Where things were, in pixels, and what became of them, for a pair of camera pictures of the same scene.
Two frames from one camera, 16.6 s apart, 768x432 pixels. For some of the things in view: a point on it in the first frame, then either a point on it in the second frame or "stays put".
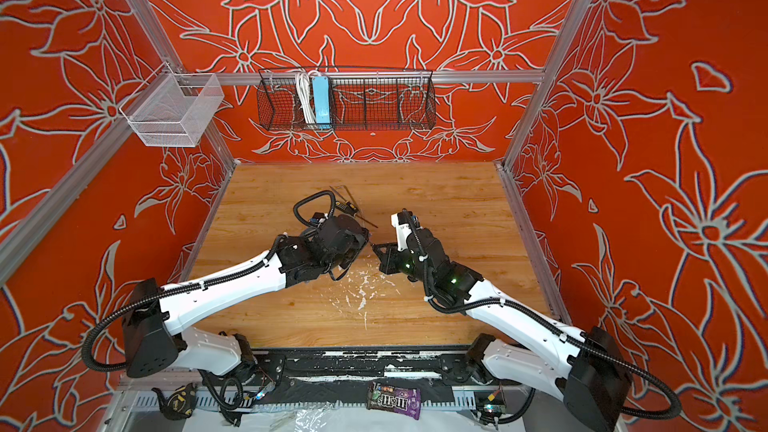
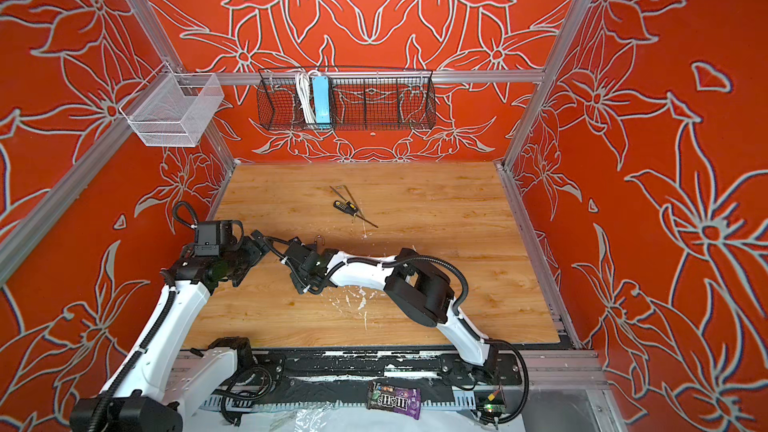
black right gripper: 395,258 to 297,261
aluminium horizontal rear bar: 358,78 stays put
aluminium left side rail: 13,248 stays put
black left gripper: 353,234 to 245,252
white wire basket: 173,109 stays put
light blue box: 322,103 stays put
